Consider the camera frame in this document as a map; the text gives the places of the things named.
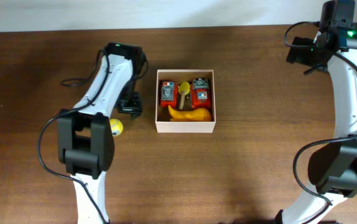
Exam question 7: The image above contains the yellow grey ball toy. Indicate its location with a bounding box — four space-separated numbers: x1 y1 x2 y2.
109 119 123 136

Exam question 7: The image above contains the red fire truck with ladder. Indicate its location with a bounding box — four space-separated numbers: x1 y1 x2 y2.
160 81 178 108

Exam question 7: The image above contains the pink box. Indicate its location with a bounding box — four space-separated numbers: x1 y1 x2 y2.
155 69 217 133

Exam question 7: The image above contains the yellow wooden rattle drum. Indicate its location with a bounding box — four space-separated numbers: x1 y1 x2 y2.
178 82 190 110

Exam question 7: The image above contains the red fire truck grey top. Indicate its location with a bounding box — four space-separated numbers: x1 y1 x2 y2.
190 78 211 110

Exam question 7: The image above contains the orange dinosaur toy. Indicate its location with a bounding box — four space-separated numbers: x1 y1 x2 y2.
168 106 212 122

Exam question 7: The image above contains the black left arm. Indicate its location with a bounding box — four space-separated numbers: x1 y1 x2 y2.
57 42 148 223

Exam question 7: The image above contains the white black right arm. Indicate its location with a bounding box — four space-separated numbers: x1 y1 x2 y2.
274 0 357 223

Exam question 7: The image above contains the black left camera cable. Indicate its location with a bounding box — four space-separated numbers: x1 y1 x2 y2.
37 46 150 224

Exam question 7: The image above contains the black camera cable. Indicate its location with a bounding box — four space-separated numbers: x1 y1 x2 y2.
283 21 357 224
37 46 150 224

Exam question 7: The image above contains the black right camera cable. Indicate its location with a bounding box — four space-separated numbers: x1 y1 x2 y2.
283 21 357 224

